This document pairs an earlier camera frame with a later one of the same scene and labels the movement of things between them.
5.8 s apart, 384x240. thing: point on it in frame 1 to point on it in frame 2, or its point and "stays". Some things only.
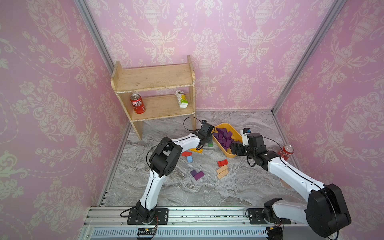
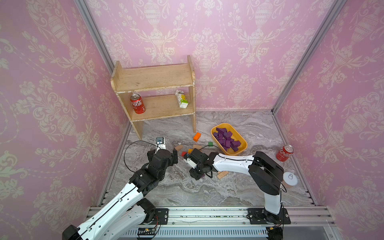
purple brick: x=224 y=130 stays
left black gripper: x=210 y=138 to x=172 y=160
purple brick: x=229 y=135 stays
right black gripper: x=235 y=148 to x=193 y=174
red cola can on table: x=287 y=150 stays
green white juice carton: x=182 y=99 stays
